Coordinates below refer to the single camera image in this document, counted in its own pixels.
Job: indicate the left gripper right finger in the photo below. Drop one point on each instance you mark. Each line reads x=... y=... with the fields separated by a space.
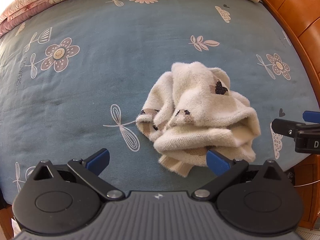
x=227 y=172

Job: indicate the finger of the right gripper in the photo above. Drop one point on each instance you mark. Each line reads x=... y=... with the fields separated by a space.
x=285 y=127
x=311 y=116

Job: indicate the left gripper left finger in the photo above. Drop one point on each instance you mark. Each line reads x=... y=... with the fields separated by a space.
x=88 y=170

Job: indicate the cream knit sweater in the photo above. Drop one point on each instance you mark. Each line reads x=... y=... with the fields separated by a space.
x=192 y=109

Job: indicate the blue floral bed sheet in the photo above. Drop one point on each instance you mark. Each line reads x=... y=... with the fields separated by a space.
x=75 y=76

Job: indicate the orange wooden headboard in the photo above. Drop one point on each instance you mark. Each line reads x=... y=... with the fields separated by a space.
x=300 y=20

